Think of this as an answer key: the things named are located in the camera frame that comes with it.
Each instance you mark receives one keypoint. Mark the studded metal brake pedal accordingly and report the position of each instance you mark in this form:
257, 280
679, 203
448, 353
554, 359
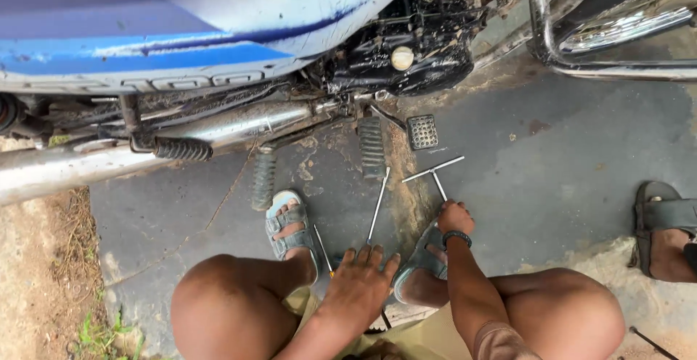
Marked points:
422, 132

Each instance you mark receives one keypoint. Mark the brown shirt sleeve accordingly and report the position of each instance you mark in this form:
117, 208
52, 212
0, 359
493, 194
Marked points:
503, 345

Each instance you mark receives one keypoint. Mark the khaki shorts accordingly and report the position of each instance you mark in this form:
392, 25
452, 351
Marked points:
424, 338

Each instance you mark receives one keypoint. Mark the person's left hand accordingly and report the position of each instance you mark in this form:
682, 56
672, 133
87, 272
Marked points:
356, 292

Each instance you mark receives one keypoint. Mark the chrome exhaust pipe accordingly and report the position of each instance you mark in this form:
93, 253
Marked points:
163, 142

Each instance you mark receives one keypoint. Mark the black wristband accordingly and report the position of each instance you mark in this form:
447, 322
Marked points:
456, 236

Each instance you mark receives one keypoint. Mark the thin black rod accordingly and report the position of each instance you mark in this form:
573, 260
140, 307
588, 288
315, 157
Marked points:
653, 342

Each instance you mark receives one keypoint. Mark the person's right leg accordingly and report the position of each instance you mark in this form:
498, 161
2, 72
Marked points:
550, 308

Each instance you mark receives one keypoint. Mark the black motorcycle engine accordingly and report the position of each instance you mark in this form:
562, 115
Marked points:
414, 39

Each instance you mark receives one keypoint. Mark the patch of green grass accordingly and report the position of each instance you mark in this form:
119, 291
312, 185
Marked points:
101, 335

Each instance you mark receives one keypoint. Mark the long metal screwdriver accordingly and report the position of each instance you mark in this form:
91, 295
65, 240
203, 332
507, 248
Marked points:
378, 205

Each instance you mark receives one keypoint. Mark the ribbed rubber kick-start lever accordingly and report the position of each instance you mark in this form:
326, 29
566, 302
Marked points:
264, 179

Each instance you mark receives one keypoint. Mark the chrome crash guard bar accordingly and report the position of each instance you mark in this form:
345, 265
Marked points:
550, 49

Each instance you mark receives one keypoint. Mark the person's right fingers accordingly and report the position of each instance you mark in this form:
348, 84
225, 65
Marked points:
453, 205

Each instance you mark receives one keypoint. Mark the ribbed rubber rider footrest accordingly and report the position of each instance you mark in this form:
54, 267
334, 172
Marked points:
372, 147

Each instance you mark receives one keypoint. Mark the blue motorcycle body panel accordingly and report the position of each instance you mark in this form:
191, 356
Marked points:
179, 22

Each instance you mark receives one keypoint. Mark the person's left leg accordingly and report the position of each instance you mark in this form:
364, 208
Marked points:
239, 305

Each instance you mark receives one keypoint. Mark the grey right sandal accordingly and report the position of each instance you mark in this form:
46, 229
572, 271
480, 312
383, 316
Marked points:
419, 259

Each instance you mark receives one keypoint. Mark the person's right hand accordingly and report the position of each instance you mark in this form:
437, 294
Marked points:
456, 219

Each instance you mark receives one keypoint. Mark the person's leg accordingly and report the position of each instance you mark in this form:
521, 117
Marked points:
239, 305
550, 308

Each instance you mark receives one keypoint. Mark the grey left sandal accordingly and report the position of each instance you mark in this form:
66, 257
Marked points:
288, 237

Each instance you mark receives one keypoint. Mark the grey sandal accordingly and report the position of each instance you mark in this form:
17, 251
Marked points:
419, 259
288, 237

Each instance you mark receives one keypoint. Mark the short thin screwdriver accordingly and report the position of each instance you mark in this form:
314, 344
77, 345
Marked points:
322, 248

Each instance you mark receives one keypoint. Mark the black rubber pillion footrest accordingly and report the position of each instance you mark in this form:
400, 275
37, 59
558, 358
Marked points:
182, 149

